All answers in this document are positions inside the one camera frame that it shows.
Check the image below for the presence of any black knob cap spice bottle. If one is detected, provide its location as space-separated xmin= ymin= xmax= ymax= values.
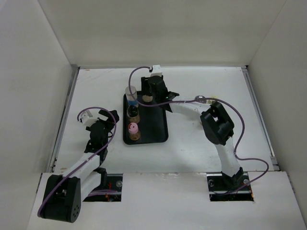
xmin=142 ymin=95 xmax=153 ymax=103

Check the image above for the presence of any black round cap spice bottle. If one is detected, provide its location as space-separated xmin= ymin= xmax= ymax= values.
xmin=127 ymin=105 xmax=140 ymax=124

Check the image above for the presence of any silver lid blue label jar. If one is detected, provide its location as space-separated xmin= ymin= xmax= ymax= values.
xmin=125 ymin=86 xmax=139 ymax=107

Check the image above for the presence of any pink cap spice bottle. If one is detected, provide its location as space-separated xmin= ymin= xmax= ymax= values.
xmin=128 ymin=123 xmax=141 ymax=141

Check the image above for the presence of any black flip cap spice bottle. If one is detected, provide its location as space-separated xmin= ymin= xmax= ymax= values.
xmin=195 ymin=95 xmax=207 ymax=104

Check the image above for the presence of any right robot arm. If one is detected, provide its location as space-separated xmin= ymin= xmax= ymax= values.
xmin=141 ymin=76 xmax=243 ymax=190

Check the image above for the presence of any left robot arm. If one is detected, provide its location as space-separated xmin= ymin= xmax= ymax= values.
xmin=37 ymin=107 xmax=120 ymax=223

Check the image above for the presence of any black rectangular plastic tray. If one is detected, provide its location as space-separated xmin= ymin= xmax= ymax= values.
xmin=122 ymin=95 xmax=168 ymax=145

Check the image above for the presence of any yellow cap spice bottle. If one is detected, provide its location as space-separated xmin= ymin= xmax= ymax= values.
xmin=207 ymin=97 xmax=216 ymax=104

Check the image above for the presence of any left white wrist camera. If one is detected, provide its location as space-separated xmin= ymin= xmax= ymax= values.
xmin=80 ymin=110 xmax=98 ymax=127

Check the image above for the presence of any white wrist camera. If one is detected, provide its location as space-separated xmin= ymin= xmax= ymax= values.
xmin=80 ymin=110 xmax=98 ymax=127
xmin=149 ymin=65 xmax=163 ymax=77

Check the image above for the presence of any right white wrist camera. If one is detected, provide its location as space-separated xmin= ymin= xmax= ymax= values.
xmin=149 ymin=65 xmax=163 ymax=77

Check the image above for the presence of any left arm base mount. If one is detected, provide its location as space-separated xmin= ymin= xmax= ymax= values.
xmin=84 ymin=168 xmax=123 ymax=202

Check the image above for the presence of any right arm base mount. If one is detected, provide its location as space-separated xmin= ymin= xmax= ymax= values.
xmin=207 ymin=173 xmax=254 ymax=202

